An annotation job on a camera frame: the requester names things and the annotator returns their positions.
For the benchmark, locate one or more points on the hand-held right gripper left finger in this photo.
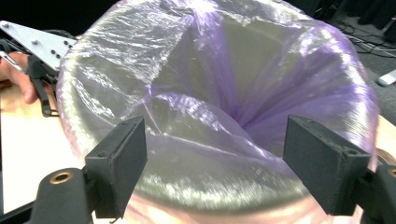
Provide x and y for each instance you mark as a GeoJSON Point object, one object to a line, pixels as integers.
{"type": "Point", "coordinates": [116, 168]}

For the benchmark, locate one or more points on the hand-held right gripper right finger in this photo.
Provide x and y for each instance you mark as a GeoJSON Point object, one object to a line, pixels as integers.
{"type": "Point", "coordinates": [323, 165]}

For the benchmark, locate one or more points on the purple plastic bag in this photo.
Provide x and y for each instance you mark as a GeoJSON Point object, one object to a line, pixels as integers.
{"type": "Point", "coordinates": [202, 155]}

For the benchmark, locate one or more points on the green plastic bucket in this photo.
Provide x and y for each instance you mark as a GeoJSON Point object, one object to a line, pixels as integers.
{"type": "Point", "coordinates": [249, 53]}

